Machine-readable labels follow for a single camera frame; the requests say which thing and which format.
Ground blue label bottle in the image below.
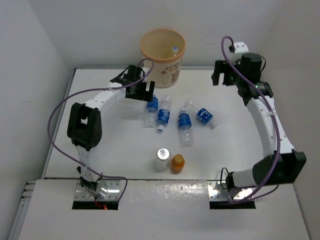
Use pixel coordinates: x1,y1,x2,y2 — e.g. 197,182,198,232
183,98,218,130
177,107,194,147
143,95,159,128
156,95,172,133

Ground clear unlabelled plastic bottle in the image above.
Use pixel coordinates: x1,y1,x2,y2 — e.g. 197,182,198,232
171,46,179,57

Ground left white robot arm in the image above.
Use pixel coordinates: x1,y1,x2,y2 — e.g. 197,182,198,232
67,65,155,200

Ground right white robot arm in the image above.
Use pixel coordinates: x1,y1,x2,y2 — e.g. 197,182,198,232
211,53,307,191

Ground beige plastic waste bin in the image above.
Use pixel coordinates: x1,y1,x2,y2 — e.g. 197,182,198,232
140,28,186,88

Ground clear jar white lid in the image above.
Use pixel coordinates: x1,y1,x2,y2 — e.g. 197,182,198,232
155,148,171,171

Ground orange juice bottle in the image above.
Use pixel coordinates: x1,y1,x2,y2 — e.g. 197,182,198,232
170,154,185,174

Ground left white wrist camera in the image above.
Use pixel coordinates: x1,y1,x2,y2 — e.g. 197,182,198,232
140,67,149,83

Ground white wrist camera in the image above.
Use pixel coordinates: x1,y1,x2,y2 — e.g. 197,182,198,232
229,42,249,62
140,67,149,83

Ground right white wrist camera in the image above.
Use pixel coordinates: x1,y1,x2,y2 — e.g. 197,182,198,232
229,42,249,62

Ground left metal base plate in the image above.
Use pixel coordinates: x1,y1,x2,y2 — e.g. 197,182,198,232
73,179,122,202

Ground metal base plate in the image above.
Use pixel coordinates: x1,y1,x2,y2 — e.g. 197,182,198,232
73,179,122,202
207,180,253,202

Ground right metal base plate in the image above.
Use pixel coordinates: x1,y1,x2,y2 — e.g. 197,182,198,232
207,180,253,202

